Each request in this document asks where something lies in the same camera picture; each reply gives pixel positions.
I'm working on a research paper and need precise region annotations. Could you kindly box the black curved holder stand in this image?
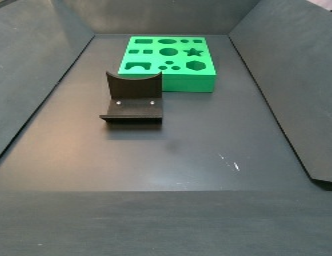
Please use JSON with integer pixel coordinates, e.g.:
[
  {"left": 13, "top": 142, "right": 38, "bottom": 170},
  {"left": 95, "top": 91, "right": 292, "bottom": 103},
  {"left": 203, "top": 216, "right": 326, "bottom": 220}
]
[{"left": 100, "top": 72, "right": 164, "bottom": 122}]

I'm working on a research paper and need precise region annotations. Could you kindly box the green shape sorter box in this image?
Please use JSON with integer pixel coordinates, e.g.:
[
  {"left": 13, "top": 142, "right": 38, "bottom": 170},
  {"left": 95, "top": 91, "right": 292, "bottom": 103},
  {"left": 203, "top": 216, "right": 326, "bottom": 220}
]
[{"left": 119, "top": 36, "right": 217, "bottom": 93}]

